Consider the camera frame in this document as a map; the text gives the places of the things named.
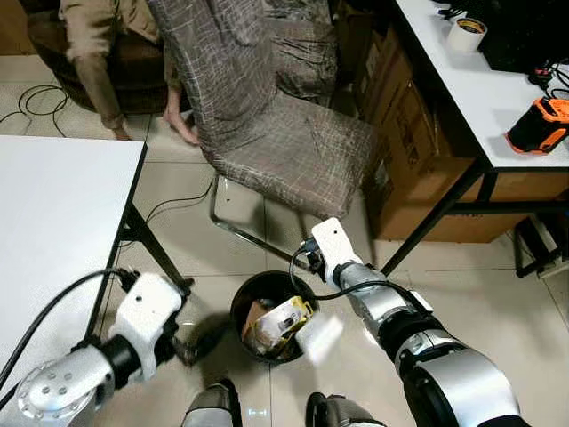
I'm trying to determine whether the robot right leg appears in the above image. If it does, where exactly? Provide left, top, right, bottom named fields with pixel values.
left=305, top=391, right=383, bottom=427

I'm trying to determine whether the robot leg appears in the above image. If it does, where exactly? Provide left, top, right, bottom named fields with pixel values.
left=182, top=378, right=243, bottom=427
left=305, top=391, right=383, bottom=427

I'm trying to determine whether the orange and black power tool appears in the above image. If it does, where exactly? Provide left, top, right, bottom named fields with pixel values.
left=505, top=96, right=569, bottom=155

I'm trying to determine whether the white tape roll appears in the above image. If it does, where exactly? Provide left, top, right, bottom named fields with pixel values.
left=446, top=16, right=488, bottom=52

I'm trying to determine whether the robot left leg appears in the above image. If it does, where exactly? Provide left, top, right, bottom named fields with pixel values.
left=182, top=378, right=243, bottom=427

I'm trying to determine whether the grey patterned fabric chair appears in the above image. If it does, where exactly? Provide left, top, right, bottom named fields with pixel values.
left=267, top=0, right=339, bottom=99

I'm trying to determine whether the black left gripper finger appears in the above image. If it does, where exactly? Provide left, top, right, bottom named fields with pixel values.
left=182, top=313, right=232, bottom=366

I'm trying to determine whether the black metal stand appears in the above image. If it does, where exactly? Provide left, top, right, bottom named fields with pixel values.
left=514, top=213, right=569, bottom=277

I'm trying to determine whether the yellow snack packet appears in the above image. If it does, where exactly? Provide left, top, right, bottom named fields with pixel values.
left=258, top=298, right=314, bottom=352

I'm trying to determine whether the white table with black legs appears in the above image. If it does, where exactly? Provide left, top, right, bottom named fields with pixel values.
left=0, top=135, right=192, bottom=392

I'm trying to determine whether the dark brown sofa seat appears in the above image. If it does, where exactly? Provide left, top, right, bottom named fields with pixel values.
left=27, top=9, right=170, bottom=115

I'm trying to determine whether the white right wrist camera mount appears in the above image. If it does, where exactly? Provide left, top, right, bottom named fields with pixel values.
left=311, top=218, right=357, bottom=272

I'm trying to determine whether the brown cardboard box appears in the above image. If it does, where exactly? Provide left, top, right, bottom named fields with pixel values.
left=356, top=27, right=569, bottom=243

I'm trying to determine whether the black round rubbish bin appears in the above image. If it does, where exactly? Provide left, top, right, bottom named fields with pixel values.
left=229, top=271, right=319, bottom=366

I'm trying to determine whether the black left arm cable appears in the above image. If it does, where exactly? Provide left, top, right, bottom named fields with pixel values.
left=0, top=267, right=130, bottom=392

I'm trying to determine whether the long black floor cable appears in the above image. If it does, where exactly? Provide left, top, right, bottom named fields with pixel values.
left=142, top=178, right=219, bottom=223

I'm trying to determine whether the grey checked fabric chair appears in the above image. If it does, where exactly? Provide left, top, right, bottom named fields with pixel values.
left=147, top=0, right=379, bottom=268

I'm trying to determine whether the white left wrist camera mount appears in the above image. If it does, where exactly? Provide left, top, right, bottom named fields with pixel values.
left=114, top=271, right=183, bottom=357

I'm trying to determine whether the brown cardboard piece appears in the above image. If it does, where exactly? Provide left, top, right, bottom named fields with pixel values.
left=242, top=301, right=272, bottom=343

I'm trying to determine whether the white desk with black frame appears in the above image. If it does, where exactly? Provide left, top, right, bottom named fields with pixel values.
left=394, top=0, right=569, bottom=277

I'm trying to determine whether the seated person in khaki trousers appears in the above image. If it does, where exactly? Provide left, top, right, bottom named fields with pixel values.
left=58, top=0, right=201, bottom=145

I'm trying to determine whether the black and red plug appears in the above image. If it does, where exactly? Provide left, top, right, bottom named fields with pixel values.
left=529, top=62, right=569, bottom=90

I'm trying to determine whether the black box device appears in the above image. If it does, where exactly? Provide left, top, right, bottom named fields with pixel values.
left=480, top=0, right=569, bottom=74

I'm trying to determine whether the coiled black floor cable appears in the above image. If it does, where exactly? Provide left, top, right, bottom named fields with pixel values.
left=0, top=85, right=72, bottom=125

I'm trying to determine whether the black cable bundle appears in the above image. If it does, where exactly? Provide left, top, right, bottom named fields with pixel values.
left=431, top=0, right=472, bottom=20

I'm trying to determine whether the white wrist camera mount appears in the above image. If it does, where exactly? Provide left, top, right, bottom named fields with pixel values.
left=311, top=218, right=357, bottom=272
left=114, top=271, right=183, bottom=357

